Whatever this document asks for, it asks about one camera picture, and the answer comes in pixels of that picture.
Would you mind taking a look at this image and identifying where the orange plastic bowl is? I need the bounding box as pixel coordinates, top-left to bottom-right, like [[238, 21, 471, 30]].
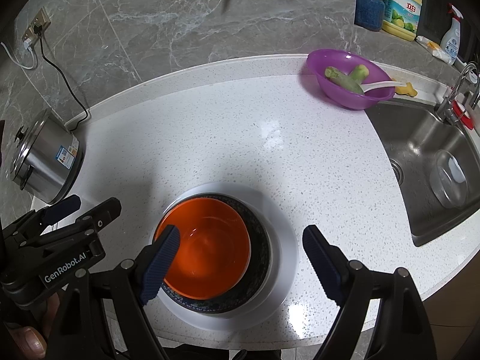
[[154, 197, 251, 300]]

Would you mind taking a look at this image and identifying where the large white plate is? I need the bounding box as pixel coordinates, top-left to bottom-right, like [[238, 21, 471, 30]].
[[157, 182, 299, 332]]

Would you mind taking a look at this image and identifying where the blue floral green bowl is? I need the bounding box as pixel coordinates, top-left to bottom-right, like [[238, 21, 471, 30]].
[[162, 193, 270, 314]]

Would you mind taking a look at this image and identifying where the person left hand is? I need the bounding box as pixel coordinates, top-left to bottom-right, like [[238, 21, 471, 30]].
[[9, 293, 60, 360]]

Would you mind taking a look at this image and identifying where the stainless steel rice cooker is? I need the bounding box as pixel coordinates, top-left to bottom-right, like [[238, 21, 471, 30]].
[[8, 109, 84, 205]]

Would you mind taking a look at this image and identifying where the clear glass in sink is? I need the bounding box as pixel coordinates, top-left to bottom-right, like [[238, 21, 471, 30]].
[[430, 150, 468, 209]]

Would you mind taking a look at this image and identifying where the stainless steel sink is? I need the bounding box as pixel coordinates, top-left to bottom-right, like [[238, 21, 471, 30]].
[[366, 99, 479, 246]]

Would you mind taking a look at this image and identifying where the white plastic spoon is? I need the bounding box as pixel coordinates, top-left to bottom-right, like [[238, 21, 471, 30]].
[[360, 80, 407, 93]]

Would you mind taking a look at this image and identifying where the green vegetable piece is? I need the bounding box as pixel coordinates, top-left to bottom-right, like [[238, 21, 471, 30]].
[[349, 64, 369, 85], [324, 67, 364, 94]]

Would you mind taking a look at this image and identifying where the yellow sponge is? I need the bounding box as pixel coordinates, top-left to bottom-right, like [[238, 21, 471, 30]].
[[394, 82, 417, 98]]

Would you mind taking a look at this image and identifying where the chrome sink faucet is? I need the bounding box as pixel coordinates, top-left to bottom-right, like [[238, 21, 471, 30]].
[[434, 62, 479, 125]]

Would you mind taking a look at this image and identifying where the purple plastic basin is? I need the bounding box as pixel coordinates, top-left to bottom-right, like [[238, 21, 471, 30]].
[[307, 49, 395, 111]]

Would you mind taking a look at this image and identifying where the white tube on ledge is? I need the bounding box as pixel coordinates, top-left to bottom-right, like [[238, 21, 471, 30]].
[[416, 36, 454, 65]]

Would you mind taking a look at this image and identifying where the white spray bottle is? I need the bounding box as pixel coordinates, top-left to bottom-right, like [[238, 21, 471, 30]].
[[440, 3, 464, 65]]

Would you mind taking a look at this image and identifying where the blue sponge holder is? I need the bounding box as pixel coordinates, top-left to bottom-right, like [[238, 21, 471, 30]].
[[354, 0, 385, 32]]

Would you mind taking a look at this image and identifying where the yellow dish soap bottle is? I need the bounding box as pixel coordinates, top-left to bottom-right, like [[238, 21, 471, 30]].
[[382, 0, 422, 41]]

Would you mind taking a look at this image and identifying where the white charger cable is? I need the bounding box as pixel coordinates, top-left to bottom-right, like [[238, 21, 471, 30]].
[[0, 40, 39, 71]]

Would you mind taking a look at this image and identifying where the black power cable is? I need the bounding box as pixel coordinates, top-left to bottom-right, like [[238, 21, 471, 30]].
[[35, 25, 92, 132]]

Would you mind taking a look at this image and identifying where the wall power socket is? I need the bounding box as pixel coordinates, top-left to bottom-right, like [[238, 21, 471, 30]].
[[22, 7, 51, 46]]

